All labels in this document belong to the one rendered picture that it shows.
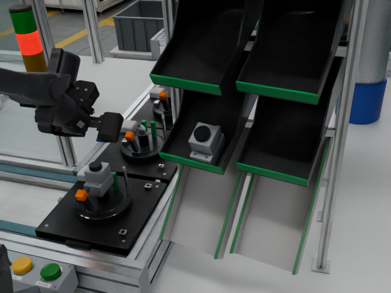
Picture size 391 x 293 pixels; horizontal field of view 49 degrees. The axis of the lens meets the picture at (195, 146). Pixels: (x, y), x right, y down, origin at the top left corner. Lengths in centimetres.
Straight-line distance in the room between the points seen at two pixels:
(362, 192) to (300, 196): 45
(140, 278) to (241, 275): 25
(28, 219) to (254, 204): 60
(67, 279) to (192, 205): 30
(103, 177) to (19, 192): 36
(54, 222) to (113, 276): 22
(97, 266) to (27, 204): 36
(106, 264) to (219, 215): 26
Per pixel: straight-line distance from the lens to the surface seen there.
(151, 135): 130
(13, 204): 128
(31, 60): 110
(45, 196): 127
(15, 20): 108
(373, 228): 121
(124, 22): 300
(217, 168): 77
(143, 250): 98
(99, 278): 99
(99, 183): 103
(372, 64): 155
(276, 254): 90
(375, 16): 150
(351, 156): 146
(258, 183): 92
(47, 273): 98
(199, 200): 93
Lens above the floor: 166
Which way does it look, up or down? 33 degrees down
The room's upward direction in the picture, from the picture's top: 4 degrees counter-clockwise
